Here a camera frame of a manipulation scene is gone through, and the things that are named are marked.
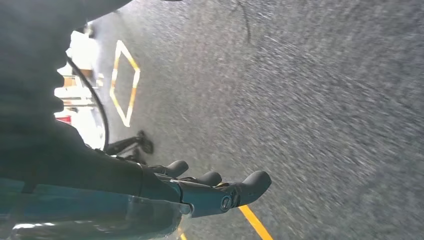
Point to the yellow floor tape square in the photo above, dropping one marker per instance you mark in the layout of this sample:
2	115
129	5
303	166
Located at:
133	99
255	222

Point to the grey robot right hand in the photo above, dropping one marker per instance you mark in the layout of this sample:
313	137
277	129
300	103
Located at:
99	185

